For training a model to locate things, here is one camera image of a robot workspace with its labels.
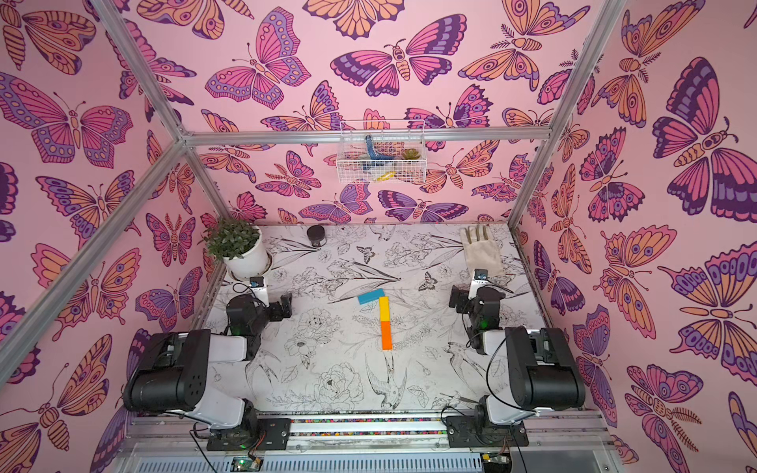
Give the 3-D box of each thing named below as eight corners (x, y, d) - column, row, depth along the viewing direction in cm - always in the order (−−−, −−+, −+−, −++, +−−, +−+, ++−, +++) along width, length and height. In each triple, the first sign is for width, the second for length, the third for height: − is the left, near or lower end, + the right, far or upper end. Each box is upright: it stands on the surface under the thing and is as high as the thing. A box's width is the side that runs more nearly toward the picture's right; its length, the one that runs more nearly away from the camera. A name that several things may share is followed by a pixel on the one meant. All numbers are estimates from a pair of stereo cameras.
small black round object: (307, 246, 115) (304, 239, 112) (310, 232, 120) (308, 225, 117) (325, 246, 115) (323, 239, 112) (327, 232, 120) (325, 225, 117)
